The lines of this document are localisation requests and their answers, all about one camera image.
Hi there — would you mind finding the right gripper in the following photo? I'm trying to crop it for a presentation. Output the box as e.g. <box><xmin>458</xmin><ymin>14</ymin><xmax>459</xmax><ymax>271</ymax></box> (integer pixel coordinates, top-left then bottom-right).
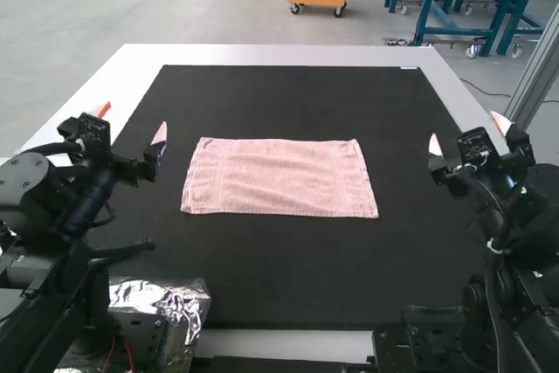
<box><xmin>427</xmin><ymin>110</ymin><xmax>536</xmax><ymax>201</ymax></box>

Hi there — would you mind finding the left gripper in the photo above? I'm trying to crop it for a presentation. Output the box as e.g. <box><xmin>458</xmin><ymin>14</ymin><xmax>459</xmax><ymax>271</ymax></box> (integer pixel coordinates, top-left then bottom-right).
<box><xmin>58</xmin><ymin>100</ymin><xmax>169</xmax><ymax>188</ymax></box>

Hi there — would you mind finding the pale towel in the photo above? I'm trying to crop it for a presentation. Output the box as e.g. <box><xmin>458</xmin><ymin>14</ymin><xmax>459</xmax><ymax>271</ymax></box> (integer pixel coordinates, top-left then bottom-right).
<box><xmin>180</xmin><ymin>135</ymin><xmax>380</xmax><ymax>220</ymax></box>

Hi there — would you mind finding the black mat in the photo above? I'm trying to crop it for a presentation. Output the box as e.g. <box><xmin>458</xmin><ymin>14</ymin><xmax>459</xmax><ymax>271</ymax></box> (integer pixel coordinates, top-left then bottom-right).
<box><xmin>85</xmin><ymin>64</ymin><xmax>503</xmax><ymax>330</ymax></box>

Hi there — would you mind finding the silver foil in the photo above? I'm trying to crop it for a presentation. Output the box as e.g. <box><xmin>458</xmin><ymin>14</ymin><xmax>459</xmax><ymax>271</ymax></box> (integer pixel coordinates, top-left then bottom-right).
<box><xmin>56</xmin><ymin>276</ymin><xmax>213</xmax><ymax>373</ymax></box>

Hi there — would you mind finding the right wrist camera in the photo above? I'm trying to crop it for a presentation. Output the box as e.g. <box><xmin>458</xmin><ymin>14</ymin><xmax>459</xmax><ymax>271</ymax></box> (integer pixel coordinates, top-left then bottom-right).
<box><xmin>457</xmin><ymin>127</ymin><xmax>500</xmax><ymax>165</ymax></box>

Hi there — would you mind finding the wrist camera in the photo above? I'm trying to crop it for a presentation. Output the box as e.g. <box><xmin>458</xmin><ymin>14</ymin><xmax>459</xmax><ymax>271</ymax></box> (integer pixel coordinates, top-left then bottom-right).
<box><xmin>79</xmin><ymin>113</ymin><xmax>113</xmax><ymax>148</ymax></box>
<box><xmin>457</xmin><ymin>127</ymin><xmax>500</xmax><ymax>165</ymax></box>

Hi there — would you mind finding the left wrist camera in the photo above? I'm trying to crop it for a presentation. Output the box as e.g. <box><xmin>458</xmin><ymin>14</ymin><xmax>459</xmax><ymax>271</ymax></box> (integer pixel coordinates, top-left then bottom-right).
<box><xmin>79</xmin><ymin>113</ymin><xmax>113</xmax><ymax>148</ymax></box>

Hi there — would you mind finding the aluminium profile post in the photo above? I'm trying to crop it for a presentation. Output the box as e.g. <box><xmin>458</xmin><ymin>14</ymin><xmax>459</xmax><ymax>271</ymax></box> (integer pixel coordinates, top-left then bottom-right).
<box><xmin>504</xmin><ymin>9</ymin><xmax>559</xmax><ymax>134</ymax></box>

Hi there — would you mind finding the black cable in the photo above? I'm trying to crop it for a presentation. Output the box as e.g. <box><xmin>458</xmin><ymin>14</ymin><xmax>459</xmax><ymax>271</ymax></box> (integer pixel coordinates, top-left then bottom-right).
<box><xmin>86</xmin><ymin>238</ymin><xmax>157</xmax><ymax>267</ymax></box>

